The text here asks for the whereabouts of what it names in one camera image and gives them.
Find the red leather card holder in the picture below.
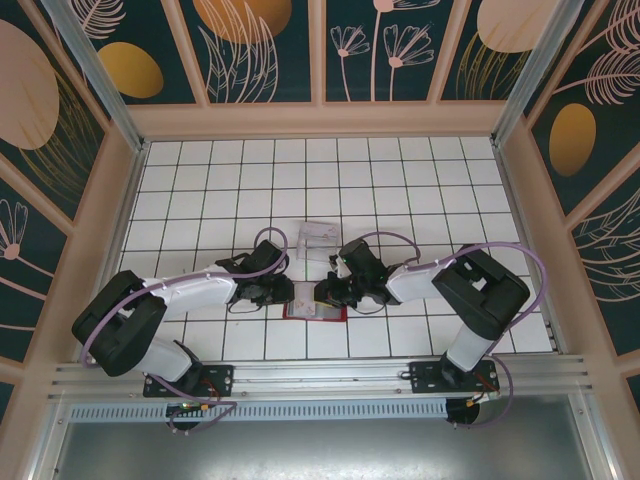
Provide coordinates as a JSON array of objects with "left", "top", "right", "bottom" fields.
[{"left": 282, "top": 282, "right": 348, "bottom": 324}]

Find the white card pink print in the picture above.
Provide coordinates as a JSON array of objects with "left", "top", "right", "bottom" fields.
[
  {"left": 292, "top": 285, "right": 321, "bottom": 318},
  {"left": 299, "top": 219, "right": 340, "bottom": 242}
]

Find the clear acrylic card box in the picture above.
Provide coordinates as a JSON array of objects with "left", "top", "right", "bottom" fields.
[{"left": 296, "top": 218, "right": 341, "bottom": 265}]

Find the grey metal sheet panel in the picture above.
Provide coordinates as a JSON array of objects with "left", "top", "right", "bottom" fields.
[{"left": 29, "top": 394, "right": 619, "bottom": 480}]

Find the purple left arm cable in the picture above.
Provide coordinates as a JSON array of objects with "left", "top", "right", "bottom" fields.
[{"left": 79, "top": 227, "right": 290, "bottom": 435}]

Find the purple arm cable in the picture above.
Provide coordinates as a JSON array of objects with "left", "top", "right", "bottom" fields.
[
  {"left": 357, "top": 231, "right": 546, "bottom": 431},
  {"left": 79, "top": 227, "right": 290, "bottom": 435}
]

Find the aluminium frame rail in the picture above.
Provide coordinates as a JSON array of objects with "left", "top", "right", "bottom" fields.
[{"left": 47, "top": 353, "right": 599, "bottom": 401}]

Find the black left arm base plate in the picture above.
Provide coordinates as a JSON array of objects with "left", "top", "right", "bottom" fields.
[{"left": 143, "top": 364, "right": 236, "bottom": 399}]

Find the grey slotted cable duct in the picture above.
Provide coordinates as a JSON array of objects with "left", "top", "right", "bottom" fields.
[{"left": 67, "top": 399, "right": 449, "bottom": 424}]

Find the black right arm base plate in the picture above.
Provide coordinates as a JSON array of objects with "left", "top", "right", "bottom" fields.
[{"left": 408, "top": 360, "right": 501, "bottom": 394}]

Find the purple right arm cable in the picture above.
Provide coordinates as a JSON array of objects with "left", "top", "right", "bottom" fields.
[{"left": 357, "top": 231, "right": 546, "bottom": 431}]

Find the aluminium corner post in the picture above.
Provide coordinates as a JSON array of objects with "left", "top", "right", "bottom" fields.
[
  {"left": 40, "top": 0, "right": 150, "bottom": 152},
  {"left": 491, "top": 0, "right": 571, "bottom": 147}
]

